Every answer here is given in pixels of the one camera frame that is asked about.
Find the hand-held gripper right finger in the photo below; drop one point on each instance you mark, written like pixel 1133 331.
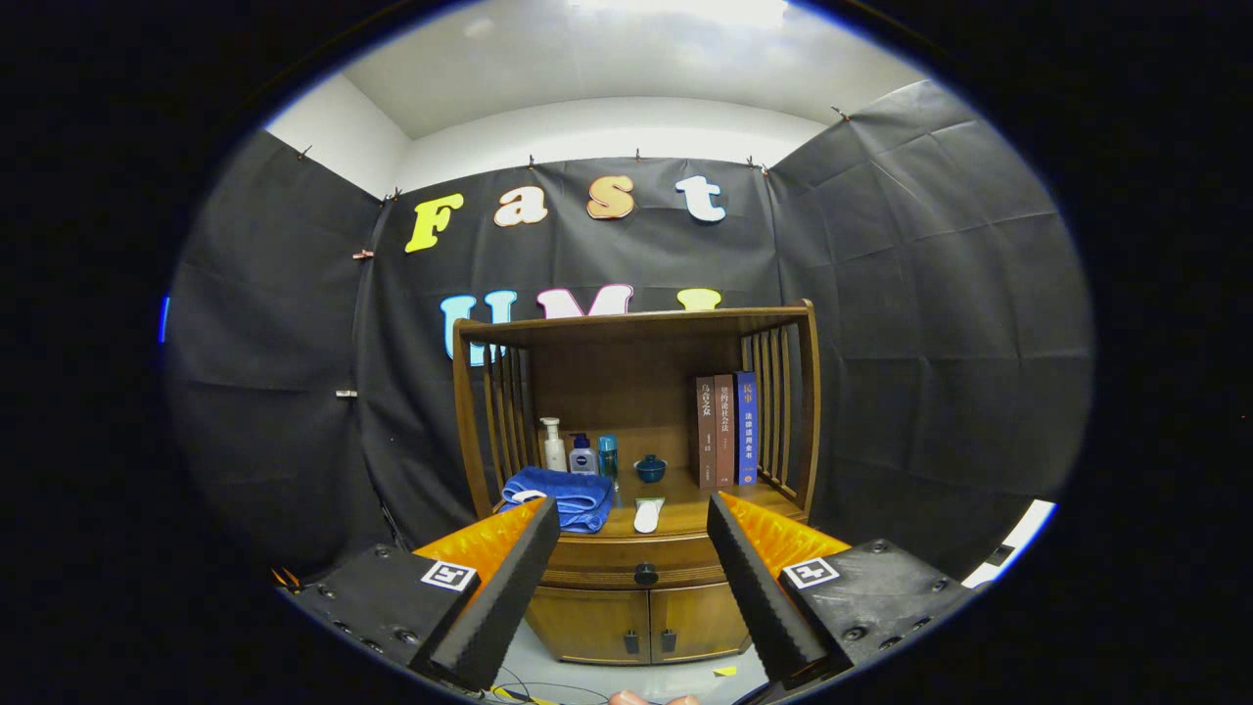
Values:
pixel 759 587

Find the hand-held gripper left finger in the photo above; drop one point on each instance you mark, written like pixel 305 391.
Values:
pixel 509 597

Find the wooden drawer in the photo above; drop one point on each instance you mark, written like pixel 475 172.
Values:
pixel 607 563

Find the white tube with green print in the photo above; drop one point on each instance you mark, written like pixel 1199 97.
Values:
pixel 648 516

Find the wooden cabinet door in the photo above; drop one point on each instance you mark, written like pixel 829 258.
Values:
pixel 587 622
pixel 700 617

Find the wooden countertop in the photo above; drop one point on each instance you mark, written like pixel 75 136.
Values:
pixel 685 514

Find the wooden cabinet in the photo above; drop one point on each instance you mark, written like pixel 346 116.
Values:
pixel 626 382

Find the blue folded towel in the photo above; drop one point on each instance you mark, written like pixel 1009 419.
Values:
pixel 578 494

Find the blue book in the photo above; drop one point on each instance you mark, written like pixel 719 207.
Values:
pixel 746 441

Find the reddish brown book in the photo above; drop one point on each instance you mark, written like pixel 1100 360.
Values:
pixel 724 441

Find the white bottle with blue pump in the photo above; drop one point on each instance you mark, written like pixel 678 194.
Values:
pixel 583 462

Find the dark brown book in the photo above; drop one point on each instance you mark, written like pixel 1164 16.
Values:
pixel 706 441

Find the dark blue lidded cup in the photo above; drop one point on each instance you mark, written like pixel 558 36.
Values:
pixel 650 471

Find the slim teal bottle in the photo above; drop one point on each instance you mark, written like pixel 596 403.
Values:
pixel 608 458

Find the black backdrop cloth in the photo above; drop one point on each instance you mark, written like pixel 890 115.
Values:
pixel 930 294

